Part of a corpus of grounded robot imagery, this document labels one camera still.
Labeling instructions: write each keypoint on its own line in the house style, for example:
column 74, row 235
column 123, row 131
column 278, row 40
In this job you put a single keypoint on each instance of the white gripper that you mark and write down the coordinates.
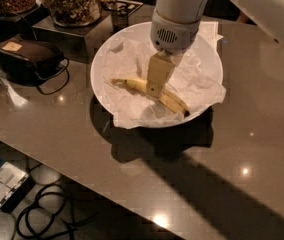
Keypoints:
column 174, row 37

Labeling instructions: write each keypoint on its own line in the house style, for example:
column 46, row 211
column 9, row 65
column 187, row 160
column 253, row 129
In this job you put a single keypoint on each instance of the yellow banana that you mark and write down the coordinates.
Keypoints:
column 167, row 98

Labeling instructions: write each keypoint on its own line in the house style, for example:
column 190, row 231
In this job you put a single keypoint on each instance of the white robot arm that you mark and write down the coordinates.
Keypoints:
column 267, row 14

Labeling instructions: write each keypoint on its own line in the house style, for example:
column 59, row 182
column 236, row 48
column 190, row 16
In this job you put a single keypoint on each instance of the white box on floor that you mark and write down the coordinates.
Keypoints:
column 11, row 181

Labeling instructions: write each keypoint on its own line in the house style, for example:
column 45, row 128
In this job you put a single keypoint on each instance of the dark tray with pattern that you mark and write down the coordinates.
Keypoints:
column 123, row 8

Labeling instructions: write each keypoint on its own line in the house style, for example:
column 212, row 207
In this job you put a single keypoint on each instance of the glass jar of granola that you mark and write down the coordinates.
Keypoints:
column 74, row 13

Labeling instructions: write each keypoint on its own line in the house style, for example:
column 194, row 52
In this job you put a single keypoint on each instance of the white bowl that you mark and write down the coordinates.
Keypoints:
column 122, row 34

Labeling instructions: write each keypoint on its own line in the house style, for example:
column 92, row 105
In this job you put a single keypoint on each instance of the crumpled white paper liner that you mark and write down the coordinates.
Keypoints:
column 195, row 80

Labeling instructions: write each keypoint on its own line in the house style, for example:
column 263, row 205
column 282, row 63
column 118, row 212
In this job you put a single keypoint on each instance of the dark metal pedestal box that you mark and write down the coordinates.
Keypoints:
column 78, row 44

